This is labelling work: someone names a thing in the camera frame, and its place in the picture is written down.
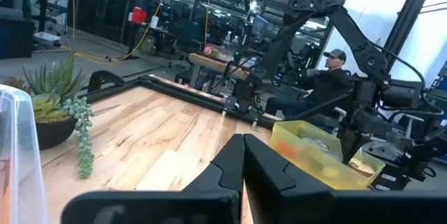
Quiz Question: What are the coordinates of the wooden background table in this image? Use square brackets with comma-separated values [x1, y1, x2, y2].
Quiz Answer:
[188, 44, 252, 89]

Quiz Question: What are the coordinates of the clear plastic bin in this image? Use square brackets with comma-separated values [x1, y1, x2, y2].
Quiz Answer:
[0, 84, 48, 224]

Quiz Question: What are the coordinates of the person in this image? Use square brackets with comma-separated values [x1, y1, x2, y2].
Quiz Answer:
[265, 48, 353, 127]

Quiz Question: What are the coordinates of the potted succulent plant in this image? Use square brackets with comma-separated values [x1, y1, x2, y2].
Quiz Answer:
[3, 54, 96, 180]

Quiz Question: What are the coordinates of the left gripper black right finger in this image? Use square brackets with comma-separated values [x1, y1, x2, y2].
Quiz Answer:
[243, 133, 447, 224]

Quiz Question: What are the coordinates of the silver-lidded tin can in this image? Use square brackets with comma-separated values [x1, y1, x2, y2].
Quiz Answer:
[302, 135, 342, 162]

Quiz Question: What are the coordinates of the red box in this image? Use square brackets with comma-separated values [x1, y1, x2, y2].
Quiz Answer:
[131, 6, 147, 24]

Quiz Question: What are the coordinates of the gold-lidded tin can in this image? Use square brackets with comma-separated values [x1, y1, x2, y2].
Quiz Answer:
[347, 157, 376, 179]

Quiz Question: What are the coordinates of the yellow translucent plastic bin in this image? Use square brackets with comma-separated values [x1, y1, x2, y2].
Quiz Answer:
[269, 120, 386, 191]

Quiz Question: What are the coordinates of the orange toy fruit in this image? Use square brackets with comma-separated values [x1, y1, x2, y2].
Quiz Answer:
[277, 140, 303, 160]

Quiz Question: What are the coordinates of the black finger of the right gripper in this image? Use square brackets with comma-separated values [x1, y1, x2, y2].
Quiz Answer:
[340, 128, 364, 165]

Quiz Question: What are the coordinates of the black curved handle bracket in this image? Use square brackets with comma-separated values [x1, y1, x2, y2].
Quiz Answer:
[87, 70, 126, 94]

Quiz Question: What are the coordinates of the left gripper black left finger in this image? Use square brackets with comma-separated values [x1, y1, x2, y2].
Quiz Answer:
[61, 133, 244, 224]

